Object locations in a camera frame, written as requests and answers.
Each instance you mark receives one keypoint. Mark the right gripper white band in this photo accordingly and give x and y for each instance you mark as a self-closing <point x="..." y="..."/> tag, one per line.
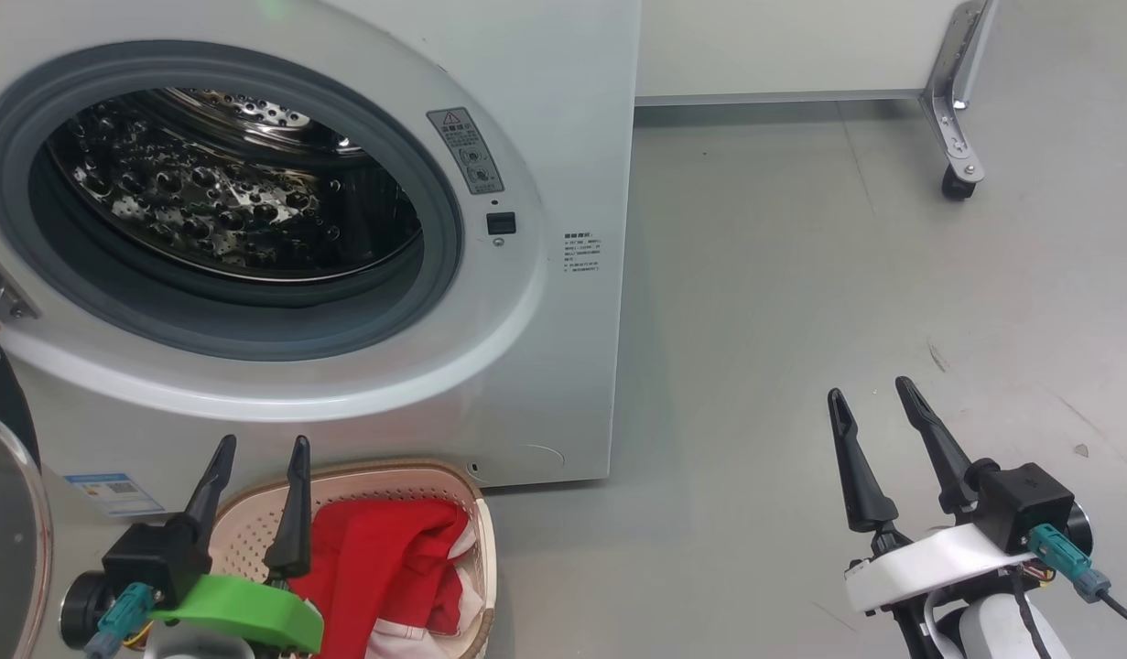
<point x="938" y="563"/>

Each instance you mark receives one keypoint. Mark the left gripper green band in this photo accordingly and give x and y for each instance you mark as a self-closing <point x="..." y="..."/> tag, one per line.
<point x="243" y="609"/>

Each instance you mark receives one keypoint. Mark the red cloth garment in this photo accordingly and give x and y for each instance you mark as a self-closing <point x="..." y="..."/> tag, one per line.
<point x="371" y="567"/>

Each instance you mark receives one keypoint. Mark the black round washer door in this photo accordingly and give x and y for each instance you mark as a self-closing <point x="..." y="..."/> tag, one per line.
<point x="0" y="394"/>

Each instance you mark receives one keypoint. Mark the cream perforated laundry basket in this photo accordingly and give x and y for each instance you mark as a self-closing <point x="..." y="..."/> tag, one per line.
<point x="389" y="480"/>

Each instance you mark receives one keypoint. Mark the white front-load washing machine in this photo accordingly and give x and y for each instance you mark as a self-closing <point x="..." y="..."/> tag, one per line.
<point x="545" y="366"/>

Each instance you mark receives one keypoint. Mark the blue energy label sticker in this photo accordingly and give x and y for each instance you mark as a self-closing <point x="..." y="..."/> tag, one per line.
<point x="114" y="494"/>

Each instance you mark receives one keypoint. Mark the metal leg with black caster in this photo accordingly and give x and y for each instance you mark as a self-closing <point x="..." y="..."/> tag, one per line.
<point x="949" y="119"/>

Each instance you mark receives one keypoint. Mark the grey warning sticker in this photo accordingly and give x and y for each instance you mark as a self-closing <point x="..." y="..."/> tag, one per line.
<point x="467" y="151"/>

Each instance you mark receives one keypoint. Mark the white cabinet panel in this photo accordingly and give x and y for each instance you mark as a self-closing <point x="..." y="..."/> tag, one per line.
<point x="783" y="46"/>

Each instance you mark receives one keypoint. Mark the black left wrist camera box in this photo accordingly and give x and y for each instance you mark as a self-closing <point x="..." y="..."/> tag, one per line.
<point x="151" y="558"/>

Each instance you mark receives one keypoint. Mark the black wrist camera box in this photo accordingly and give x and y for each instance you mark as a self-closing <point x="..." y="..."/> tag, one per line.
<point x="151" y="558"/>
<point x="1025" y="503"/>

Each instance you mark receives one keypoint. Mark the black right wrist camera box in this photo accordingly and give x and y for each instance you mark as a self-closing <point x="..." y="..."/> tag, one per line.
<point x="1025" y="503"/>

